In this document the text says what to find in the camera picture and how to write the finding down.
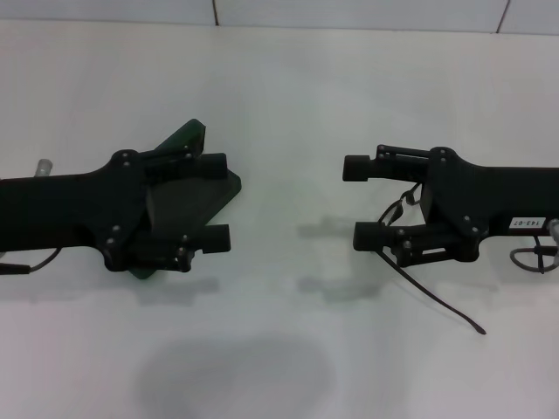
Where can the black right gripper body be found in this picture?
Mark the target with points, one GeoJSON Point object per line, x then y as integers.
{"type": "Point", "coordinates": [489, 196]}

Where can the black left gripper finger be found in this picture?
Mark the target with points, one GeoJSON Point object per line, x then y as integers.
{"type": "Point", "coordinates": [214, 166]}
{"type": "Point", "coordinates": [216, 239]}

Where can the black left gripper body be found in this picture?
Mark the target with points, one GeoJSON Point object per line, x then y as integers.
{"type": "Point", "coordinates": [65, 205]}

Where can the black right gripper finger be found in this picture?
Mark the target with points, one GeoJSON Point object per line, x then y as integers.
{"type": "Point", "coordinates": [356, 168]}
{"type": "Point", "coordinates": [369, 235]}

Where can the green glasses case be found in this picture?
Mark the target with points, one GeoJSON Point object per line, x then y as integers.
{"type": "Point", "coordinates": [185, 136]}

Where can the black glasses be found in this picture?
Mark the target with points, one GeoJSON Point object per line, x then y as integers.
{"type": "Point", "coordinates": [479, 330]}

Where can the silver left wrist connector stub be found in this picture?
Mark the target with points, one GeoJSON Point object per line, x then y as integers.
{"type": "Point", "coordinates": [44, 168]}

